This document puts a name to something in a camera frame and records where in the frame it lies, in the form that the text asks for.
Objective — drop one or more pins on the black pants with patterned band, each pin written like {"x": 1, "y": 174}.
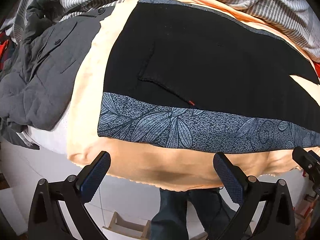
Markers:
{"x": 183, "y": 76}

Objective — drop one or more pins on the peach bed sheet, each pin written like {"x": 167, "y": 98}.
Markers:
{"x": 170, "y": 168}

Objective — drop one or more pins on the red fabric item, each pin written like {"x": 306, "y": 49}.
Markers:
{"x": 317, "y": 68}

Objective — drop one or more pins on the wooden stool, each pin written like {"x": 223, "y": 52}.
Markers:
{"x": 127, "y": 227}

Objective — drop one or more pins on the person's dark jeans legs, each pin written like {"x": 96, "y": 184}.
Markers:
{"x": 205, "y": 206}

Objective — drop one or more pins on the dark grey jacket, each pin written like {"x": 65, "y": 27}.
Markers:
{"x": 37, "y": 81}

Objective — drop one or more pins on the red embroidered cloth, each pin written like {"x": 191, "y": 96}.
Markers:
{"x": 5, "y": 44}

